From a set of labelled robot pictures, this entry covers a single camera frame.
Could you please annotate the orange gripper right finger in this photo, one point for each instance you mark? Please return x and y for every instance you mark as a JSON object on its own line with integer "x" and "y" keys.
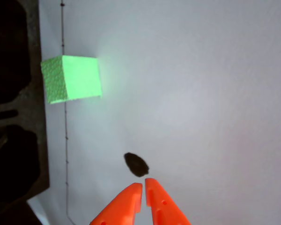
{"x": 161, "y": 206}

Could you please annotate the white sheet with drawn rectangle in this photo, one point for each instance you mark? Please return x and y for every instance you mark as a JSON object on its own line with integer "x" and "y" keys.
{"x": 189, "y": 93}

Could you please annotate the green textured foam block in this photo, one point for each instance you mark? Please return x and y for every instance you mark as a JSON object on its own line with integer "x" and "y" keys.
{"x": 79, "y": 77}

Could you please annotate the black moulded tray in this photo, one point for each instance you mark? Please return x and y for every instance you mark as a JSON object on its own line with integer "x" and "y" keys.
{"x": 14, "y": 70}

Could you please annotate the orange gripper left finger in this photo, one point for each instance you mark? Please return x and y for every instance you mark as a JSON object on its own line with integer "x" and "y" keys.
{"x": 121, "y": 206}

